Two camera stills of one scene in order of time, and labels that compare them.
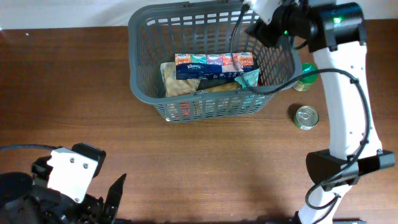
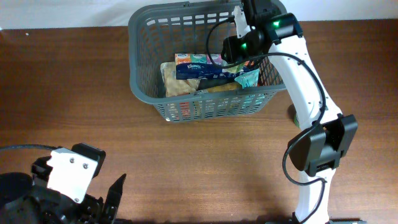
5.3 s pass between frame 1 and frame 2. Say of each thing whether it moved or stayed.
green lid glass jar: moved
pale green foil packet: stayed
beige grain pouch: stayed
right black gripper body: moved
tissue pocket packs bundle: stayed
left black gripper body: stayed
